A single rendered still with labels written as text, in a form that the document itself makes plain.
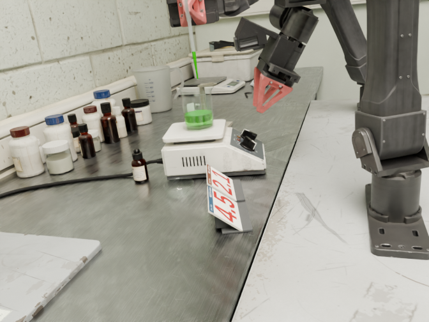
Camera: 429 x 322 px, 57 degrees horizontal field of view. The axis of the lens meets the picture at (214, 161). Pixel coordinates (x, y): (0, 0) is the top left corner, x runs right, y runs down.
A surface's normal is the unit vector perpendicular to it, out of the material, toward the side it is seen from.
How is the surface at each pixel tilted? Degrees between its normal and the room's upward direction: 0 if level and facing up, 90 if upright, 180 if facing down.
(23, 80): 90
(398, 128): 87
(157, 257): 0
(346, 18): 92
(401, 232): 0
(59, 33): 90
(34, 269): 0
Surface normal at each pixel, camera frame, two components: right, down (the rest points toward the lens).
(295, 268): -0.11, -0.93
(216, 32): -0.30, 0.36
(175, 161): -0.08, 0.35
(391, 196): -0.50, 0.35
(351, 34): 0.21, 0.34
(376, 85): -0.96, 0.04
